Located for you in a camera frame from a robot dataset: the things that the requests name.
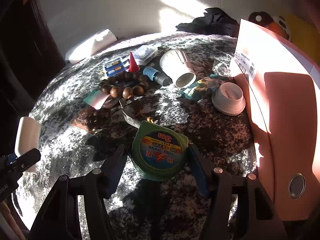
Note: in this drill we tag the blue stamp cylinder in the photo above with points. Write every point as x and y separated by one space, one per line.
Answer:
157 76

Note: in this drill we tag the pink storage box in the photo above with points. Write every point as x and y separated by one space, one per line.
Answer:
282 103

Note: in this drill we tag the blue battery packs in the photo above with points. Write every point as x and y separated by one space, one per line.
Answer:
116 66

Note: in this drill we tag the green snack packet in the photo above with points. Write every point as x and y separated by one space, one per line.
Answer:
204 87

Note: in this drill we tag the yellow pillow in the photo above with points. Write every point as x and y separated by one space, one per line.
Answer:
304 35

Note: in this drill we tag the green tape measure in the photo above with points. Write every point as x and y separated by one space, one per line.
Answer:
158 153

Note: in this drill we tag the clear plastic case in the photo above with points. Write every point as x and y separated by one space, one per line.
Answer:
144 54

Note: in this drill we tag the white round lid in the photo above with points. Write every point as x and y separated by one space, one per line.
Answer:
229 99

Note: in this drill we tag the panda plush toy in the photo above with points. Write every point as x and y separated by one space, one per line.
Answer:
276 24

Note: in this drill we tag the black cloth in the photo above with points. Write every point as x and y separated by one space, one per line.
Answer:
215 21

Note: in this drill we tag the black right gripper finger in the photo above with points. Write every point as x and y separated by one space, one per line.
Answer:
11 173

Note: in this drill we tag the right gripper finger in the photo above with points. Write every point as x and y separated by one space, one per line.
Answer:
112 169
201 169

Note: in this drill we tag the grey patterned blanket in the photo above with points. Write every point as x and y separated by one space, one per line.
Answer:
140 208

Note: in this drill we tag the red cone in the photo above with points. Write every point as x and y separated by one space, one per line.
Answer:
133 65

